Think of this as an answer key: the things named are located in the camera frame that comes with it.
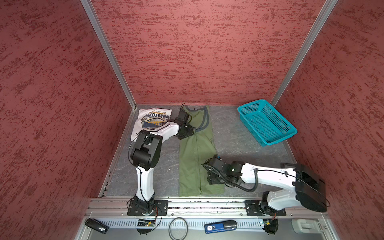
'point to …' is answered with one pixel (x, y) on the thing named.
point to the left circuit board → (145, 226)
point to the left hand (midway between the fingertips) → (190, 136)
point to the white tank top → (157, 121)
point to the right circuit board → (271, 226)
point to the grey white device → (307, 225)
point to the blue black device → (219, 226)
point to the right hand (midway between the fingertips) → (213, 183)
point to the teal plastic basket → (266, 124)
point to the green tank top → (194, 151)
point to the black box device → (96, 225)
